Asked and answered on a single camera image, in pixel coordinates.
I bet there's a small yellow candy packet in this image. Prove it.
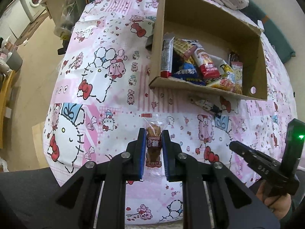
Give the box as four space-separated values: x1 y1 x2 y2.
231 61 243 95

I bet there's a small clear cake packet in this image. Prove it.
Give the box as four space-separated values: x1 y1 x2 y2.
141 113 168 184

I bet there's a silver yellow snack bag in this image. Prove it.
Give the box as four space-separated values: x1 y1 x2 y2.
205 55 235 92

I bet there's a pink Hello Kitty bedsheet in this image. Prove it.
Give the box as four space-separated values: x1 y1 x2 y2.
42 0 298 226

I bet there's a blue yellow chip bag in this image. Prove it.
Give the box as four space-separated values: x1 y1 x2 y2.
172 62 205 86

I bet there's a black white small packet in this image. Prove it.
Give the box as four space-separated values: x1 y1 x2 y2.
189 96 222 118

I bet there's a dark brown snack packet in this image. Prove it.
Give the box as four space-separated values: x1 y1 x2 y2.
228 51 239 65

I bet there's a brown cardboard box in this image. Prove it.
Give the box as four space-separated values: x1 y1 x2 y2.
149 0 267 101

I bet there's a white washing machine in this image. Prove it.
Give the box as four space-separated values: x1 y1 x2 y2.
20 0 45 23

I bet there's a white kitchen cabinet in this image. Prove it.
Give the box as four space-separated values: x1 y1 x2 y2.
1 0 30 43

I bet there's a teal headboard cushion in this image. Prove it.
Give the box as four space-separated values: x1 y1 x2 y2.
240 0 296 63

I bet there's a white red wafer bar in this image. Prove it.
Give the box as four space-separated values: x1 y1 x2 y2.
160 33 175 78

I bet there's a sweet rice cake packet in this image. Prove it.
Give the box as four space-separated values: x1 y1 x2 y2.
191 41 220 79

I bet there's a grey trash bin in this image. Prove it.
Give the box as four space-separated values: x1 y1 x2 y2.
6 50 23 72

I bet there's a person right hand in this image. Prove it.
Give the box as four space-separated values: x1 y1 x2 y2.
256 181 292 220

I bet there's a yellow checkered biscuit packet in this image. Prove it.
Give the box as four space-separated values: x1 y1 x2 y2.
173 38 197 64

